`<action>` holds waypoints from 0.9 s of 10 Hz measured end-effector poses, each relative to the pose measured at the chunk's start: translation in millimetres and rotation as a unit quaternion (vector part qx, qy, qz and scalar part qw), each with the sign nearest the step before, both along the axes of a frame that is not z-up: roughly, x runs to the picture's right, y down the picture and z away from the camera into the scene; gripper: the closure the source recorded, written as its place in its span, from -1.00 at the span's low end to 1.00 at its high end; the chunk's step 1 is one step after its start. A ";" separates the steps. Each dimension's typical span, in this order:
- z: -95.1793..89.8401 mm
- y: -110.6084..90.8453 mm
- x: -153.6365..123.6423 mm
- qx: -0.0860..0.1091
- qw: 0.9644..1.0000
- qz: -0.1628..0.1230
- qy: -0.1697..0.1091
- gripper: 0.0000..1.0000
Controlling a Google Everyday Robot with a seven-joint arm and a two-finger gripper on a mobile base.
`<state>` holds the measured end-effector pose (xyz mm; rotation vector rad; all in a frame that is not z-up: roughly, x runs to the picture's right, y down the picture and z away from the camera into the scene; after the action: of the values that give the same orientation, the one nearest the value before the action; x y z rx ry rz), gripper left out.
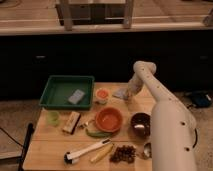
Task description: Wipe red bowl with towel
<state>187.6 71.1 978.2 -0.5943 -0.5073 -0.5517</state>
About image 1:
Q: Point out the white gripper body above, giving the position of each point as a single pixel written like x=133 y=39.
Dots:
x=134 y=86

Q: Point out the grey towel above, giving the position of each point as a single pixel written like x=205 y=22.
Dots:
x=121 y=94

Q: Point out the red bowl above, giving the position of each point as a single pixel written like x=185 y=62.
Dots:
x=108 y=119

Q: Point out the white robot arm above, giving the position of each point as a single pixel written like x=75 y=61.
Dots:
x=171 y=126

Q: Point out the dark brown bowl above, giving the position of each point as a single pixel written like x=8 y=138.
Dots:
x=140 y=124

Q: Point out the small white orange cup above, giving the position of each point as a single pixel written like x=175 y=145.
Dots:
x=102 y=95

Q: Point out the grey sponge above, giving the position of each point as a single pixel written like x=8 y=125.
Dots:
x=76 y=97

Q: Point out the metal measuring cup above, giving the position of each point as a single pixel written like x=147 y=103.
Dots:
x=147 y=153

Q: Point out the blue black object on floor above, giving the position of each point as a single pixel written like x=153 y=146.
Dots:
x=199 y=99

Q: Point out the bunch of dark grapes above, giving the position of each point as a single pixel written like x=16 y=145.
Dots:
x=123 y=153

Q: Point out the wooden block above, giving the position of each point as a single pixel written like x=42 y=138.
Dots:
x=71 y=123

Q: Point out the green plastic tray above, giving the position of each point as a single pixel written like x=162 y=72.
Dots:
x=59 y=88

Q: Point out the yellow corn cob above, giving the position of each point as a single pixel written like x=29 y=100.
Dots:
x=102 y=153

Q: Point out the green plastic cup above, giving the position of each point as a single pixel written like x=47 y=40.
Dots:
x=52 y=118

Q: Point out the white black brush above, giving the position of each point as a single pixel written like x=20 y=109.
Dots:
x=72 y=157

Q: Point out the wooden chair frame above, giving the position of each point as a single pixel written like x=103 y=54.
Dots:
x=94 y=12

